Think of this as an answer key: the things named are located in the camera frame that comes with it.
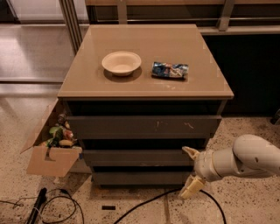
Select grey drawer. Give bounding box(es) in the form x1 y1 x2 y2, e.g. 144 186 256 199
68 115 221 139
83 150 194 166
92 171 190 186

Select metal window frame post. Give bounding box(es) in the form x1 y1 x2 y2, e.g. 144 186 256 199
59 0 82 54

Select black cylindrical tool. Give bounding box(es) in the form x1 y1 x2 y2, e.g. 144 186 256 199
25 187 47 224

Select grey drawer cabinet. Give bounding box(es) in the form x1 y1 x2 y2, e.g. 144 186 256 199
58 24 234 174

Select open cardboard box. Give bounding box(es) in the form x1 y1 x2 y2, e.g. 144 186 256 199
21 99 82 177

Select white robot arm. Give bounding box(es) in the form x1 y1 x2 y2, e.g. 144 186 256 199
179 135 280 200

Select colourful toys in box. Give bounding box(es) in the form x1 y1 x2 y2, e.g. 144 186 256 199
40 114 77 148

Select blue crumpled snack bag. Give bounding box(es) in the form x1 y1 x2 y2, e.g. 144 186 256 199
151 62 189 80

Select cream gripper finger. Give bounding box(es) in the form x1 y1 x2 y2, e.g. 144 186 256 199
179 175 206 200
182 146 200 160

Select thin black looped cable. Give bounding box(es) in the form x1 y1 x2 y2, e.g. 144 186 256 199
0 187 86 224

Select small black floor tape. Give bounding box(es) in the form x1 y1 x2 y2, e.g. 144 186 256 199
101 206 116 210

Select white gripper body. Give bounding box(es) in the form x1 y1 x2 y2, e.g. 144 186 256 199
194 150 221 182

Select white paper bowl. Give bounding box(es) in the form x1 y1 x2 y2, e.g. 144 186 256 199
101 51 142 76

